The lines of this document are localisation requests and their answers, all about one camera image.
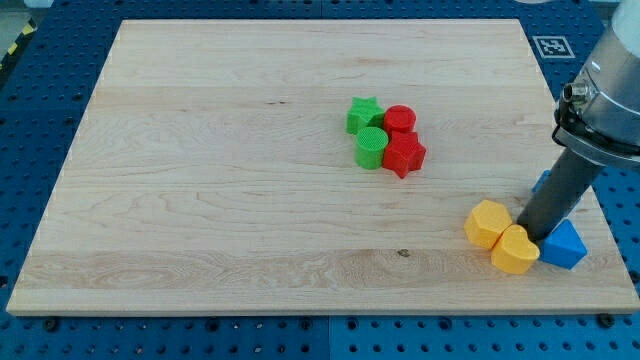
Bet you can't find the green cylinder block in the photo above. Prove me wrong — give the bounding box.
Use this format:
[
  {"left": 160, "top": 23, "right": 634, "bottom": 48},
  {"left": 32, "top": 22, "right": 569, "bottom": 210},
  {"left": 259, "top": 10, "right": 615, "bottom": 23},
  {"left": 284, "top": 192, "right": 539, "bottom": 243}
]
[{"left": 354, "top": 127, "right": 389, "bottom": 170}]

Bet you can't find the green star block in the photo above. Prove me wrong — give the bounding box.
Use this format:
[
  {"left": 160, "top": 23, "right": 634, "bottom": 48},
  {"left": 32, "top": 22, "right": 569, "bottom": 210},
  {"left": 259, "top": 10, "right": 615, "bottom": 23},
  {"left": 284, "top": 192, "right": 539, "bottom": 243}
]
[{"left": 346, "top": 97, "right": 385, "bottom": 135}]

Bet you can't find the red cylinder block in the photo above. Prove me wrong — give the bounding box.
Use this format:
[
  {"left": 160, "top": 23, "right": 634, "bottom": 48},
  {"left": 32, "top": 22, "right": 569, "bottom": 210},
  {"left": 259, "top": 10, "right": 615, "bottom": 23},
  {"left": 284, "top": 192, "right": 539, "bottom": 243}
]
[{"left": 383, "top": 104, "right": 417, "bottom": 133}]

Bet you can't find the blue cube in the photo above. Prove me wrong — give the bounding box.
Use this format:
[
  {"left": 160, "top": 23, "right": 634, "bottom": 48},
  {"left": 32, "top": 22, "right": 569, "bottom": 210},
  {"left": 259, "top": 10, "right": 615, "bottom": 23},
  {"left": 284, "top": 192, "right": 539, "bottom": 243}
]
[{"left": 531, "top": 169, "right": 550, "bottom": 194}]

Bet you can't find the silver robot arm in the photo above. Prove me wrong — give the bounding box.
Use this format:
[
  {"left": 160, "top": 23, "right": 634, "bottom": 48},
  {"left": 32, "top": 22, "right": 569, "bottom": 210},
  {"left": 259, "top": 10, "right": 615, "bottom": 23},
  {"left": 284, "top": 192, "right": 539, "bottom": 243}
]
[{"left": 517, "top": 0, "right": 639, "bottom": 243}]

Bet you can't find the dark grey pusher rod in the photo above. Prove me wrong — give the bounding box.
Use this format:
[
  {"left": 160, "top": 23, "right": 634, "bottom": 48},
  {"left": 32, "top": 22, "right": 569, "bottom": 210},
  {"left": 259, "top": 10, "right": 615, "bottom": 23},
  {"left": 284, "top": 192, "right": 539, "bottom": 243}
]
[{"left": 517, "top": 149, "right": 604, "bottom": 242}]

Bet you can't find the red star block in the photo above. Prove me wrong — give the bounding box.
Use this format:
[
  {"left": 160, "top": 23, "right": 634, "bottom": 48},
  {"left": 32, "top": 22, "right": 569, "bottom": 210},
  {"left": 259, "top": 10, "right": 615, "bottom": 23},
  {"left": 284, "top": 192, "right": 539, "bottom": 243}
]
[{"left": 382, "top": 131, "right": 427, "bottom": 178}]

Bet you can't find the yellow heart block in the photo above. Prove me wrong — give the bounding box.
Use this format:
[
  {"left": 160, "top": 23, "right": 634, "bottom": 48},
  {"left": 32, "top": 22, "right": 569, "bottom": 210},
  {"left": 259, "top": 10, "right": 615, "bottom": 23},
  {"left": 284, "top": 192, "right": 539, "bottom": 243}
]
[{"left": 491, "top": 224, "right": 540, "bottom": 275}]

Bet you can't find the wooden board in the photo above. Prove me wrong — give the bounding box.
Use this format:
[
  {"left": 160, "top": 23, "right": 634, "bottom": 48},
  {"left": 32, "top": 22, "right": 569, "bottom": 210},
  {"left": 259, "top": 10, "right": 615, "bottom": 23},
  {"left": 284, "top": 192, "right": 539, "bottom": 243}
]
[{"left": 7, "top": 19, "right": 639, "bottom": 317}]

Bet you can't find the blue triangle block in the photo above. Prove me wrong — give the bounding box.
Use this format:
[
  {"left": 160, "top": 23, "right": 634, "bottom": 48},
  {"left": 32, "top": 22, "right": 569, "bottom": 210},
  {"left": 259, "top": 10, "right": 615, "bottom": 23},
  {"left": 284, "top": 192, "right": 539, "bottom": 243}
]
[{"left": 539, "top": 219, "right": 588, "bottom": 270}]

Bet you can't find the white fiducial marker tag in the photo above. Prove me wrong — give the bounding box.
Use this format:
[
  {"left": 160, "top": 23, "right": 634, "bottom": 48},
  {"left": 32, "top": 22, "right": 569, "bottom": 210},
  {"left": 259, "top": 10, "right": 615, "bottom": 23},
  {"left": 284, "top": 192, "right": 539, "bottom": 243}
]
[{"left": 533, "top": 35, "right": 575, "bottom": 59}]

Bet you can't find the yellow hexagon block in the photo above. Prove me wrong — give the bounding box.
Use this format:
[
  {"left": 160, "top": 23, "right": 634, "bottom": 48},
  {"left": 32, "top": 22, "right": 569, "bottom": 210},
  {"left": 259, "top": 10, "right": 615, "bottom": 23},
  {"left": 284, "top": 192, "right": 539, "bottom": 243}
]
[{"left": 464, "top": 200, "right": 512, "bottom": 250}]

